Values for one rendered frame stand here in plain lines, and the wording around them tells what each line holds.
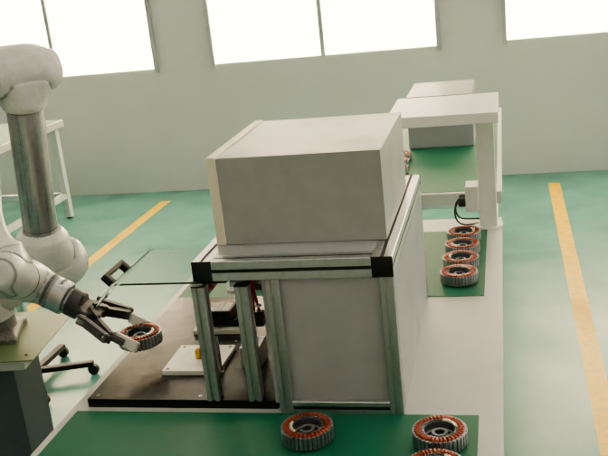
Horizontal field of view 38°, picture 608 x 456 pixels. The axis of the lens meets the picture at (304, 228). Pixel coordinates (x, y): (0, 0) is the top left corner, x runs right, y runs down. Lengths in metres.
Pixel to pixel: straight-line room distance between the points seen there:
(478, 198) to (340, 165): 1.28
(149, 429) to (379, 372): 0.53
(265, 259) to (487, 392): 0.59
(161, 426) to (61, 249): 0.83
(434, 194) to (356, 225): 1.73
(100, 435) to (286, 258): 0.59
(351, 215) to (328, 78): 4.94
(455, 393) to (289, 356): 0.39
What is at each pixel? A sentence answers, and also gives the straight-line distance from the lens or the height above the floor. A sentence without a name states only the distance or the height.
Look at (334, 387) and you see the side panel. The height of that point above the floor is 0.81.
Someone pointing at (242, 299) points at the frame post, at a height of 1.02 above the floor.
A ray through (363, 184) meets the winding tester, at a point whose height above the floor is 1.24.
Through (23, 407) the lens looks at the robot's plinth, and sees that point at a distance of 2.79.
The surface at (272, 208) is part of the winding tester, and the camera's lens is 1.98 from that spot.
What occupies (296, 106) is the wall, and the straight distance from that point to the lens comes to 6.94.
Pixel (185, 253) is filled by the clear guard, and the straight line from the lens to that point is 2.19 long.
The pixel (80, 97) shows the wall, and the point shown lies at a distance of 7.52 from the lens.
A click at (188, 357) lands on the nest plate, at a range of 2.31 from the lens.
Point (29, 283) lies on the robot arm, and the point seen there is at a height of 1.05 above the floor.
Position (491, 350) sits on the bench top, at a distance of 2.27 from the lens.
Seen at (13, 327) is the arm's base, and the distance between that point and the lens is 2.76.
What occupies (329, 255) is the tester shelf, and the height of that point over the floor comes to 1.11.
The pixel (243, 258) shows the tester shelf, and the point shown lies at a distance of 1.93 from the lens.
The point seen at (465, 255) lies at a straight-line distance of 2.85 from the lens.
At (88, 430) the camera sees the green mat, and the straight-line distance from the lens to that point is 2.13.
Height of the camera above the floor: 1.72
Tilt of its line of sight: 17 degrees down
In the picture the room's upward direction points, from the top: 6 degrees counter-clockwise
